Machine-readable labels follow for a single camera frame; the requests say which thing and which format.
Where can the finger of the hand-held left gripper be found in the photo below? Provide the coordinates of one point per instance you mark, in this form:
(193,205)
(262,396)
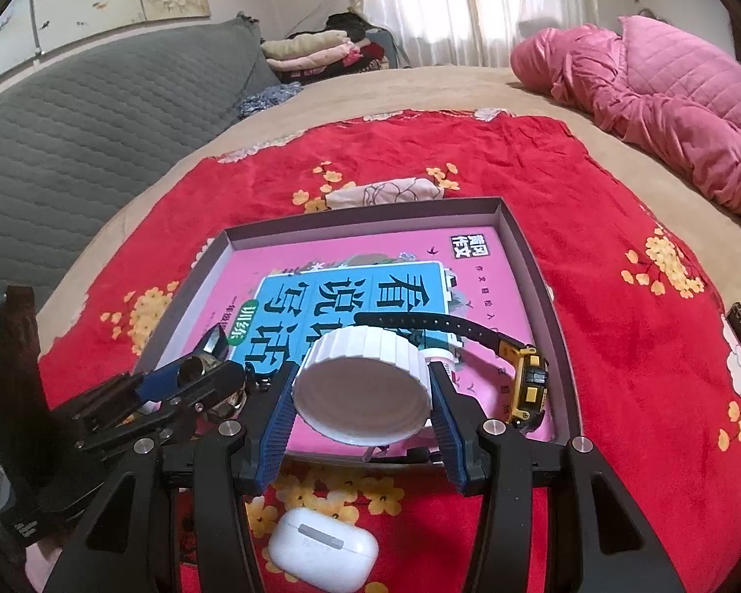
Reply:
(179,411)
(160,381)

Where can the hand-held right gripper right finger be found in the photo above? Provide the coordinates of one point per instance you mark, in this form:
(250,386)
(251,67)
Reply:
(448,432)

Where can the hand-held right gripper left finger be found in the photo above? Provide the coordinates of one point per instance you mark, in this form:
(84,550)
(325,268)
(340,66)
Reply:
(278,426)

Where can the small brass metal cap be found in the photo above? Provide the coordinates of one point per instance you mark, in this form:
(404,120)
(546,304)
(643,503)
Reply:
(196,370)

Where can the white ribbed bottle cap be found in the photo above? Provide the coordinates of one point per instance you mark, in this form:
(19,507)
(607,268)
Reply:
(358,395)

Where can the grey cardboard box tray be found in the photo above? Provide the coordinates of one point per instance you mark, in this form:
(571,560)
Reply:
(549,346)

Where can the black yellow wristwatch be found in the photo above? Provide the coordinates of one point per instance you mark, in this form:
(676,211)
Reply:
(525,383)

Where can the white earbuds case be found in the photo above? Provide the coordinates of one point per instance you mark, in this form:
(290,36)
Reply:
(321,546)

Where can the pink blue book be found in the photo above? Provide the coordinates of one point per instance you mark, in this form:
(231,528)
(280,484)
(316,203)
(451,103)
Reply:
(481,272)

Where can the red floral blanket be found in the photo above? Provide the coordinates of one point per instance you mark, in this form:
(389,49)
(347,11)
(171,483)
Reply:
(623,352)

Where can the grey quilted sofa cushion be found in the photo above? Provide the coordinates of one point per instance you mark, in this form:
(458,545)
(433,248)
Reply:
(99,136)

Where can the blue patterned cloth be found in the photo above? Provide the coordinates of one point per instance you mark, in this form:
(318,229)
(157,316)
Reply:
(268,99)

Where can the beige bed sheet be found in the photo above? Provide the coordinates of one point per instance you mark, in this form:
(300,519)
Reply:
(407,89)

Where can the folded beige pink clothes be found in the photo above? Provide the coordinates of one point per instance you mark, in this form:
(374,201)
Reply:
(302,52)

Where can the pile of dark clothes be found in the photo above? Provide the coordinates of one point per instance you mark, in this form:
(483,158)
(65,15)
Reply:
(370,43)

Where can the pink quilt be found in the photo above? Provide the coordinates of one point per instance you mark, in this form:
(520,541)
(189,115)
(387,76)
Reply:
(673,86)

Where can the white curtain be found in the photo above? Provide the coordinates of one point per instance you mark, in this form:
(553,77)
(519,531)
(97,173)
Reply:
(481,6)

